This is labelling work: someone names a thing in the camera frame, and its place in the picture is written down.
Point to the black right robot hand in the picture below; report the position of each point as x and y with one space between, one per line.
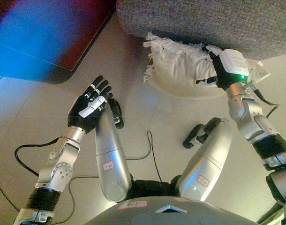
232 63

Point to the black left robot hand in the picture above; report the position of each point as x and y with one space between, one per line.
83 112

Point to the white fringed pillow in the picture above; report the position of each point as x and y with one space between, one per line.
178 70

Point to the black left robot foot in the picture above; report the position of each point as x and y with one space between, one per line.
117 110

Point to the black robot foot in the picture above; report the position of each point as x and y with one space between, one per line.
117 110
192 136

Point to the silver left robot leg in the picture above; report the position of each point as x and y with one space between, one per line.
110 150

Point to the silver robot leg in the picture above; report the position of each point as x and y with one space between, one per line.
208 159
110 150

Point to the grey fabric armchair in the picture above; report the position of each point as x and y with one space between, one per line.
204 23

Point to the black right robot foot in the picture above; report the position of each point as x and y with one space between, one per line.
192 136

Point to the glossy reddish wooden table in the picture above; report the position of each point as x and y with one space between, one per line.
39 35

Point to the silver right robot leg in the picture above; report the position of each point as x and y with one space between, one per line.
208 159

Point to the grey robot torso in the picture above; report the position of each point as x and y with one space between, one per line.
171 215

